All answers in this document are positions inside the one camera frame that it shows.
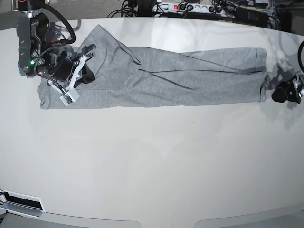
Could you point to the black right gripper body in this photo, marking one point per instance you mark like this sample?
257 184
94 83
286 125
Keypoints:
62 68

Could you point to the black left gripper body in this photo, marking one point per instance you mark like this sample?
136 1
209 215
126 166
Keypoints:
298 85

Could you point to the grey t-shirt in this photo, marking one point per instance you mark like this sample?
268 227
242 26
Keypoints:
149 77

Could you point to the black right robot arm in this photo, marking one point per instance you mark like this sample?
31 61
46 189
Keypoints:
45 58

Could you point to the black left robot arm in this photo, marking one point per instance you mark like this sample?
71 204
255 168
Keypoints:
300 62

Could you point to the black power adapter brick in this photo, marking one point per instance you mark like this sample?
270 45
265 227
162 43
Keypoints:
252 17

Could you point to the white power strip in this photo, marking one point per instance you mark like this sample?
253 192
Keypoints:
217 8

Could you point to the white slotted box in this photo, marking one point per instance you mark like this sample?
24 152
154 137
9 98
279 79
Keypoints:
21 204

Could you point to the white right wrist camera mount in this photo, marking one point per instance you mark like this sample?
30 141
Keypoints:
67 90

